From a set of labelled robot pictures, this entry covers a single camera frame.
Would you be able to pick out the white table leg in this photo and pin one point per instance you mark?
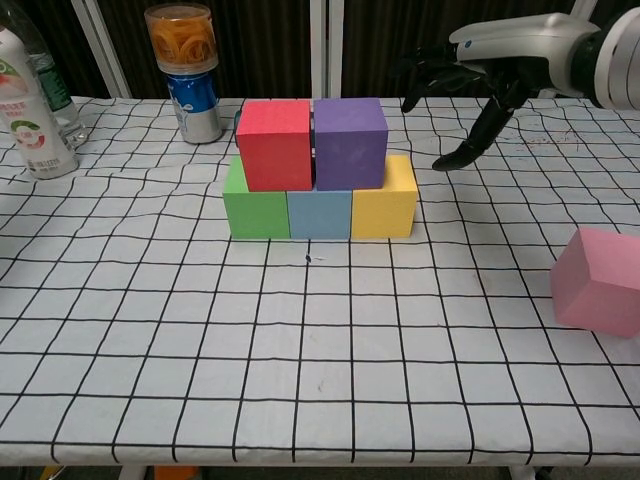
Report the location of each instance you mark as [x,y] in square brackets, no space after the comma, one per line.
[521,472]
[134,472]

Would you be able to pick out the purple foam cube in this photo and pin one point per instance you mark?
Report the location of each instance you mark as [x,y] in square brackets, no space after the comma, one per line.
[350,150]

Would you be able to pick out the clear jar orange rubber bands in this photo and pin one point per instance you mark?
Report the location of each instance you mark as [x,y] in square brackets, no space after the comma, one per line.
[180,37]

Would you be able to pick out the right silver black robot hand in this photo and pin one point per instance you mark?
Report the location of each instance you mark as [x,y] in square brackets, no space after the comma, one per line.
[520,40]

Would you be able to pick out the white partition post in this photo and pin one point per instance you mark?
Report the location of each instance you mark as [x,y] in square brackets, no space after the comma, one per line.
[325,50]
[102,50]
[584,6]

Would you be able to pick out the white tea drink bottle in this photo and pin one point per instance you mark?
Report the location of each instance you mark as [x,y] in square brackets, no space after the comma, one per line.
[25,115]

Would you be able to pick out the red foam cube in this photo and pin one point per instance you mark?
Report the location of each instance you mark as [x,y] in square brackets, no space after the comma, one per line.
[275,150]

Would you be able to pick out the green foam cube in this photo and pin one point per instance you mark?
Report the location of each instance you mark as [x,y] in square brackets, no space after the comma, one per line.
[257,215]

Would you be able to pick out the blue white drink can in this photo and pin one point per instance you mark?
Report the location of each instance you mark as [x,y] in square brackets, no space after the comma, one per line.
[197,110]

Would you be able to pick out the clear water bottle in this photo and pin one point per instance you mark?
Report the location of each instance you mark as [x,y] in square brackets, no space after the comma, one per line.
[62,100]

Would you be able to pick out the white black checkered tablecloth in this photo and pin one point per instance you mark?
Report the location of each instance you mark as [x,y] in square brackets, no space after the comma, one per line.
[320,350]

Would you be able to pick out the light blue foam cube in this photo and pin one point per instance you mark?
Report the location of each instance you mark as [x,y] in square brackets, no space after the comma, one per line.
[320,215]

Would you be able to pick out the pink foam cube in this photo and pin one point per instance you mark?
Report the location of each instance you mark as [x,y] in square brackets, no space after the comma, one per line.
[600,290]

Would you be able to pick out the yellow foam cube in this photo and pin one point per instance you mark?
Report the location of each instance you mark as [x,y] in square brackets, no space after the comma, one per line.
[385,212]

